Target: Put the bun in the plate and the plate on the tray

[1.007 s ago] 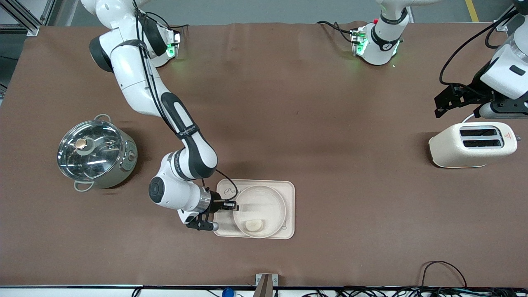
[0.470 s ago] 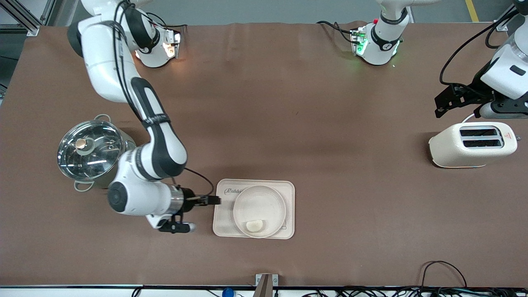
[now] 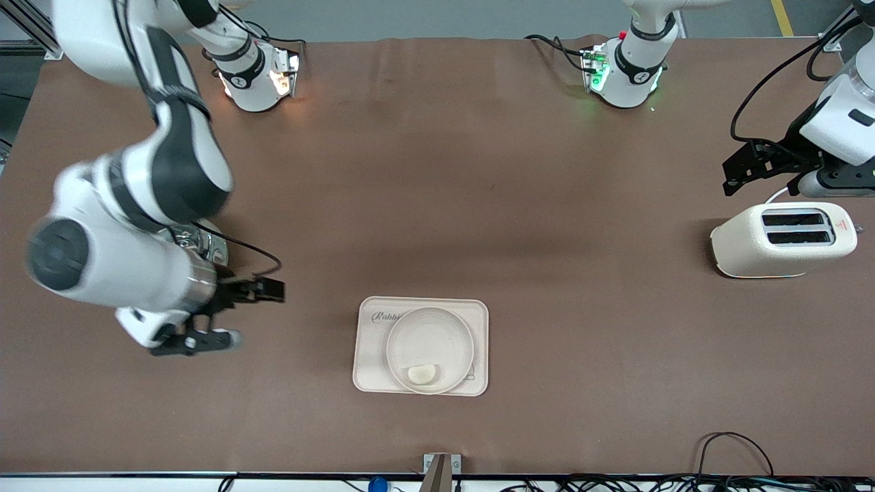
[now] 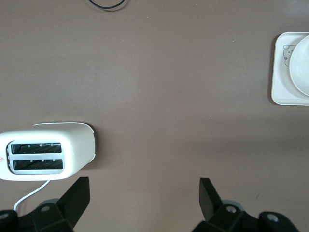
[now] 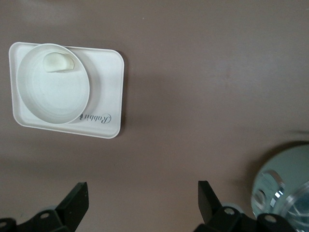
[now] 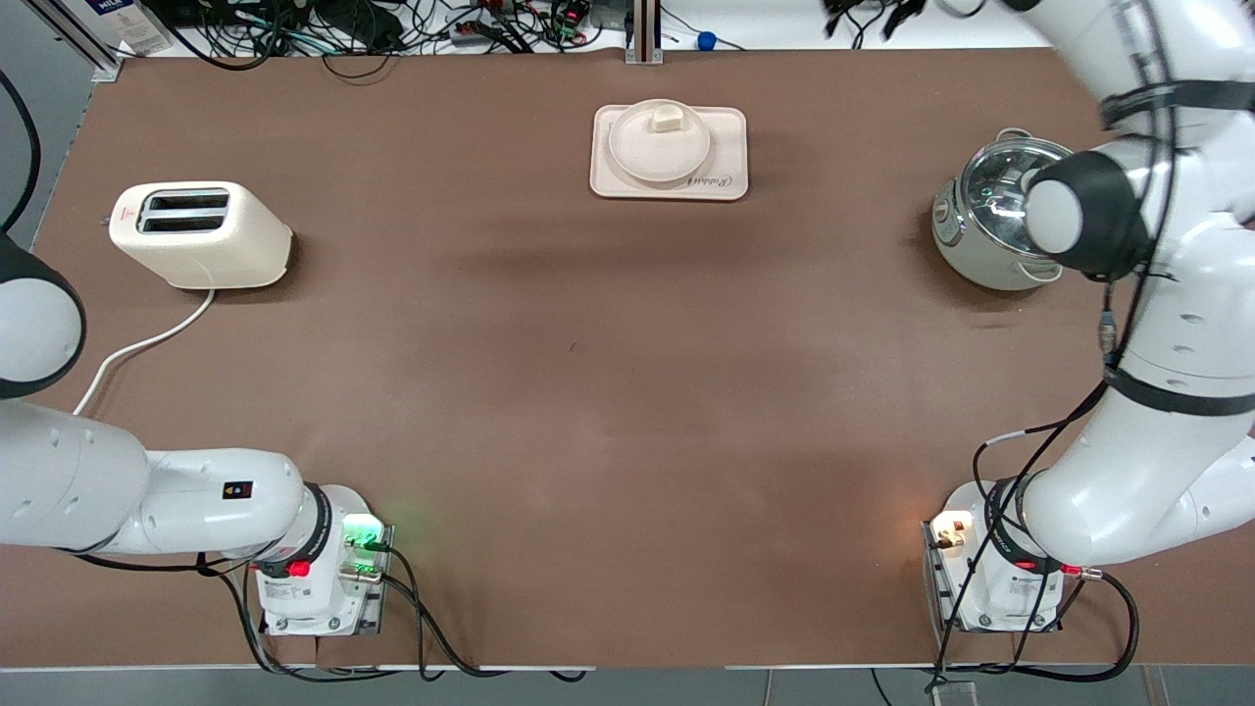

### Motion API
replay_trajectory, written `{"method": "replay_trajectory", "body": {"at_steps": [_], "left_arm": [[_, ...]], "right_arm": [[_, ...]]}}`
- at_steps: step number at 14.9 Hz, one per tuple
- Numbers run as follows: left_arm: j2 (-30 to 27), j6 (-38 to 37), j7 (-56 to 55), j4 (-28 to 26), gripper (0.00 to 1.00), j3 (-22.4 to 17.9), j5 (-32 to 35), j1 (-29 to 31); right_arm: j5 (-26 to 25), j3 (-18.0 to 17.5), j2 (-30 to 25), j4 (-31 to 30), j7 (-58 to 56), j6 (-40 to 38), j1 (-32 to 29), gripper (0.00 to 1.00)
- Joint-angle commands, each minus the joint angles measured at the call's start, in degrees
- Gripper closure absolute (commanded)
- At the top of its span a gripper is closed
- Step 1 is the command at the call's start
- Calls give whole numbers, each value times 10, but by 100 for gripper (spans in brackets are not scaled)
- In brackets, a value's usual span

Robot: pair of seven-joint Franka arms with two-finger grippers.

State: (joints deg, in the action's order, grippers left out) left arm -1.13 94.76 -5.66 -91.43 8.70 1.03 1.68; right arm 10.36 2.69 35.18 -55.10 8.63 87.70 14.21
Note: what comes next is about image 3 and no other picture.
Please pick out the pale bun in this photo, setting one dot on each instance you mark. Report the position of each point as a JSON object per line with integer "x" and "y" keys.
{"x": 422, "y": 374}

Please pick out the silver table edge bracket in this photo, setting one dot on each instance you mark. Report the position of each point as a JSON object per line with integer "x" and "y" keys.
{"x": 429, "y": 463}

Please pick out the silver base connector plate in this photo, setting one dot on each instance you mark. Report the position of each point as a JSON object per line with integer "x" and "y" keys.
{"x": 592, "y": 68}
{"x": 290, "y": 68}

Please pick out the brown post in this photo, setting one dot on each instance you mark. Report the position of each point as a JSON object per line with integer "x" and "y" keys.
{"x": 437, "y": 478}

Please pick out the blue round cap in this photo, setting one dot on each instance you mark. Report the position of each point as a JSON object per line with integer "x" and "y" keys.
{"x": 377, "y": 486}

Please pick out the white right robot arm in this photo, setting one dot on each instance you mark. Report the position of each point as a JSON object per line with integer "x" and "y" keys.
{"x": 137, "y": 273}

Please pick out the steel pot with glass lid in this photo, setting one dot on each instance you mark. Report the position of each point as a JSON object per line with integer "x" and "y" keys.
{"x": 217, "y": 249}

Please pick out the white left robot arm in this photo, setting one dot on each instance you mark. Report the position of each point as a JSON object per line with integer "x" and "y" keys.
{"x": 632, "y": 75}

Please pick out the cream round plate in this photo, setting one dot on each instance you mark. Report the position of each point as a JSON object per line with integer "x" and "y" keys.
{"x": 431, "y": 342}

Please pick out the glass pot lid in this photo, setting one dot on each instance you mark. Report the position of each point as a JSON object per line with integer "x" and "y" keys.
{"x": 184, "y": 236}

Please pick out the cream two-slot toaster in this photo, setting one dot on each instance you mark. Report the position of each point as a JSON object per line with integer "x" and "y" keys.
{"x": 752, "y": 246}

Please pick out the aluminium frame post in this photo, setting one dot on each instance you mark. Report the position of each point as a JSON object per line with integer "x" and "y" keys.
{"x": 34, "y": 31}
{"x": 830, "y": 42}

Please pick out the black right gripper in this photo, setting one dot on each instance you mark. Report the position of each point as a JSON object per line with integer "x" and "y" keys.
{"x": 225, "y": 294}

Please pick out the brown table mat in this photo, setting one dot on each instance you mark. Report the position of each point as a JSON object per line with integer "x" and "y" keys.
{"x": 547, "y": 205}

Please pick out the cream rabbit print tray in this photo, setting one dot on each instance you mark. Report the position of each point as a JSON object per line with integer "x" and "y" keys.
{"x": 369, "y": 369}

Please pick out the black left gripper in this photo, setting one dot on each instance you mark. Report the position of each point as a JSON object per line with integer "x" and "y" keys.
{"x": 786, "y": 152}

